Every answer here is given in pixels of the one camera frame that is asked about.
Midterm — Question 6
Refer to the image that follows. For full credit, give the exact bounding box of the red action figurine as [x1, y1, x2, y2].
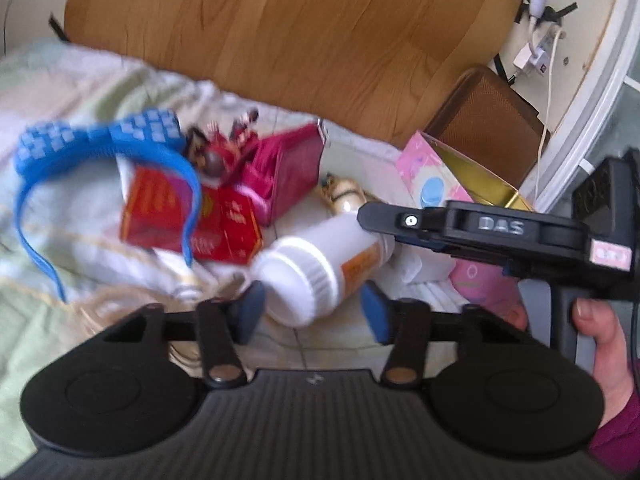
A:
[185, 107, 261, 181]

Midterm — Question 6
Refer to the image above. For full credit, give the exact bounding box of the pink tin box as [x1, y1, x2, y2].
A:
[395, 130, 536, 313]

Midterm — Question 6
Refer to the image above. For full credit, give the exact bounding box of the small beige figurine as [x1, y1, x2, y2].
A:
[320, 172, 363, 216]

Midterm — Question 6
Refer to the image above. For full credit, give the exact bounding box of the person's right forearm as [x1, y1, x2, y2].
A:
[587, 390, 640, 478]

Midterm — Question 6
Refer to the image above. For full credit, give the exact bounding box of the red cigarette box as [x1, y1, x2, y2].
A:
[120, 167, 263, 263]

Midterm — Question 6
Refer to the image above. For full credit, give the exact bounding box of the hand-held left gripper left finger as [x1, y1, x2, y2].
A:
[102, 280, 267, 389]

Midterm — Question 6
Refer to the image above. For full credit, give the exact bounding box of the magenta box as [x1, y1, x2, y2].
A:
[240, 122, 326, 228]

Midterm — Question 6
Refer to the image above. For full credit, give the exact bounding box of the wood grain wall sheet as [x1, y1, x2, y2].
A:
[62, 0, 531, 148]

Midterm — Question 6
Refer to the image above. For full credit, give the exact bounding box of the white plastic bottle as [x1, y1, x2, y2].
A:
[250, 212, 396, 328]

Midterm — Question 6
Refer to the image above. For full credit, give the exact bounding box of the pale checked bed sheet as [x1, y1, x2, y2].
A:
[0, 37, 501, 461]

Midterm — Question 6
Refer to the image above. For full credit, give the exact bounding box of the brown woven cushion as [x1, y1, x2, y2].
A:
[425, 66, 551, 188]

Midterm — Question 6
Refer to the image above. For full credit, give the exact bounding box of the blue bow headband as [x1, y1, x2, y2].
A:
[12, 107, 203, 303]

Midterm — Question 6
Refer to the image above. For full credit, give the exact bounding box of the person's right hand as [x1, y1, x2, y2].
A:
[574, 299, 640, 428]

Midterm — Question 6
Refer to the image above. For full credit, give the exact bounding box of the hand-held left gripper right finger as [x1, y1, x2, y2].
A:
[361, 282, 531, 387]

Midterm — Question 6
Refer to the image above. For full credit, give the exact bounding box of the white window frame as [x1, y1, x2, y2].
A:
[537, 0, 640, 216]

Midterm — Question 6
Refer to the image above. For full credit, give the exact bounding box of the white power cable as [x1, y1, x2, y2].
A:
[532, 27, 563, 201]

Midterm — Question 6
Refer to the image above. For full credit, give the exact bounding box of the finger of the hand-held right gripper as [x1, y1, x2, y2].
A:
[357, 202, 451, 256]

